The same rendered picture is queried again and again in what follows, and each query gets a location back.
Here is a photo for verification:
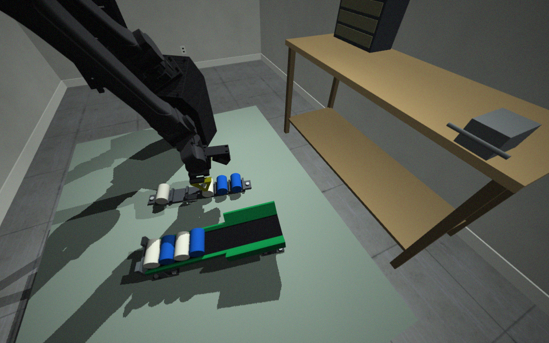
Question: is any blue cylinder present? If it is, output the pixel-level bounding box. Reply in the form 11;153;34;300
216;175;228;195
189;228;205;257
158;235;176;265
230;173;242;192

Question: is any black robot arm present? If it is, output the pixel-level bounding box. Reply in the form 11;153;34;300
0;0;231;174

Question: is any white plastic bar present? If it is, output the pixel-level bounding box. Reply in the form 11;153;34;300
173;232;190;261
143;238;162;269

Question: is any grey cylinder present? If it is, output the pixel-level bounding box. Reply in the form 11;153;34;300
155;183;170;204

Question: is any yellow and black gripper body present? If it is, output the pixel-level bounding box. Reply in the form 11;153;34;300
188;157;211;184

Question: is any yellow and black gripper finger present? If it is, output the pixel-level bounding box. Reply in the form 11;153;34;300
190;177;212;192

